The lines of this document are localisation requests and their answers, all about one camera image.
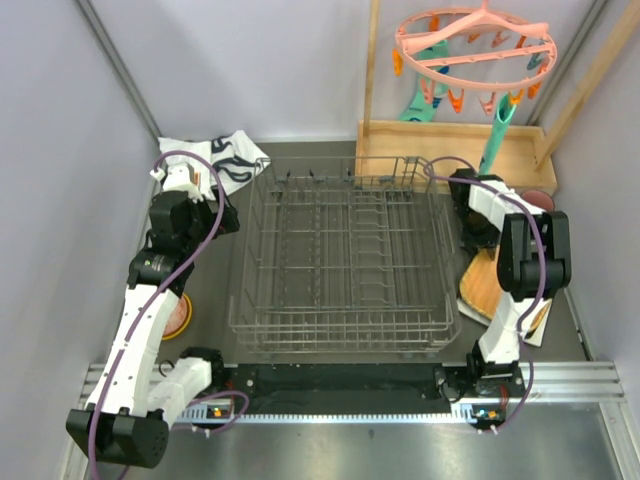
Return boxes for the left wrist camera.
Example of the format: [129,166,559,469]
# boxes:
[162,163,205,202]

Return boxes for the purple cable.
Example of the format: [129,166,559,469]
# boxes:
[87,149,250,479]
[423,155,551,435]

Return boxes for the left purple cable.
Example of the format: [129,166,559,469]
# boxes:
[87,149,250,479]

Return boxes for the grey wire dish rack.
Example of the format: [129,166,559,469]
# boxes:
[229,156,461,354]

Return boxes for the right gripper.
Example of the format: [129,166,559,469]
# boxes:
[454,207,500,260]

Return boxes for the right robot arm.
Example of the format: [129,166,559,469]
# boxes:
[448,168,572,396]

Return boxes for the white printed cloth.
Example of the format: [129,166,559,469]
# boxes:
[158,130,271,201]

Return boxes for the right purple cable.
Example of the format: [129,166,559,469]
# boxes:
[423,155,551,435]

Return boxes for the red patterned bowl yellow rim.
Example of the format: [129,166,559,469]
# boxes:
[162,293,193,341]

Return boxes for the teal patterned sock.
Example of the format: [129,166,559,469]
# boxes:
[397,39,451,124]
[478,94,517,175]

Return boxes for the yellow woven-pattern plate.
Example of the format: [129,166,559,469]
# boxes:
[459,250,503,320]

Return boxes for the teal patterned sock back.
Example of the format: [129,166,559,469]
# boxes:
[397,39,451,124]

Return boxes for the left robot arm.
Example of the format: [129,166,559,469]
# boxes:
[66,192,240,478]

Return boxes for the wooden tray frame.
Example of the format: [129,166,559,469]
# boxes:
[355,1,639,195]

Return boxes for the pink round clothes hanger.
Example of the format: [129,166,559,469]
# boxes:
[393,1,558,117]

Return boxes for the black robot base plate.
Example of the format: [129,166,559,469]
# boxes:
[205,363,525,416]

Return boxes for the pink ceramic mug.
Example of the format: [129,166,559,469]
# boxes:
[521,190,555,211]

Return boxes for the teal patterned sock front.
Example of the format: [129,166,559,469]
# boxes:
[478,94,517,175]

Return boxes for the black floral square plate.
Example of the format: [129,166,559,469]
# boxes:
[457,299,552,347]

